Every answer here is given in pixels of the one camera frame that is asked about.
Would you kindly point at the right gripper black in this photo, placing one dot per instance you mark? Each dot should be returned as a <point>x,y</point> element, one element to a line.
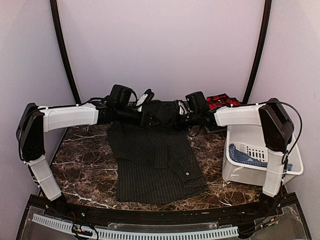
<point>178,124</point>

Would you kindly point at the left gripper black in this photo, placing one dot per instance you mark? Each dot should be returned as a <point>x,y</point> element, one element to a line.
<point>140,121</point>

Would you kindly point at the dark pinstripe long sleeve shirt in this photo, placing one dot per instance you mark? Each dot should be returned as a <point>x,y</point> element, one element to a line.
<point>155,165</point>

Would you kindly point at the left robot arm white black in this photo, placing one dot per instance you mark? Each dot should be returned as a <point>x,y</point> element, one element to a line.
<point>38,120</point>

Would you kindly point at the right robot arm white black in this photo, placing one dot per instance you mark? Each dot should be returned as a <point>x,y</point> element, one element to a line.
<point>277,131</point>

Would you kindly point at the red black plaid shirt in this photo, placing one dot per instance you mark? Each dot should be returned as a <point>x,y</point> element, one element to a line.
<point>221,100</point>

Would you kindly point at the blue checked shirt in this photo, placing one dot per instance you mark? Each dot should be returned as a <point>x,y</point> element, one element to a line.
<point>247,154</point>

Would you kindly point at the white plastic bin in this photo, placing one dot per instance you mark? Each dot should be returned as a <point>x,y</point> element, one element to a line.
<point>248,139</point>

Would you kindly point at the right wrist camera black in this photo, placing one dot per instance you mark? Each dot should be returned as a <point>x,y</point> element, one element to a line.
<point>197,102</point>

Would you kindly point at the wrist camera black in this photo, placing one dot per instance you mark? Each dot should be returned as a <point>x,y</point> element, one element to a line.
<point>120,95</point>
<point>197,102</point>

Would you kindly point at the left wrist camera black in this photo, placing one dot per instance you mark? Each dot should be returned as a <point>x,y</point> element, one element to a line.
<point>120,95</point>

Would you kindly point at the black curved front rail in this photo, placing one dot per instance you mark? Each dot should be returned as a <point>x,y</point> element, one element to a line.
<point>240,214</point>

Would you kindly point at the white slotted cable duct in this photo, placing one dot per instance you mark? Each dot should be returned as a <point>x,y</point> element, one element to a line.
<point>107,234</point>

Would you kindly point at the left black frame post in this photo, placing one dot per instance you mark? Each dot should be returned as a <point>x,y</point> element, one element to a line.
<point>63,50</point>

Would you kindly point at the black frame post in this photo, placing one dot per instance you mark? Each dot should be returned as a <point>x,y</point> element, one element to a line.
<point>259,51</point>
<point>63,50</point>

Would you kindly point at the right black frame post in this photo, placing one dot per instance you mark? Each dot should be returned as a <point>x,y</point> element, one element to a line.
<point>259,51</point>

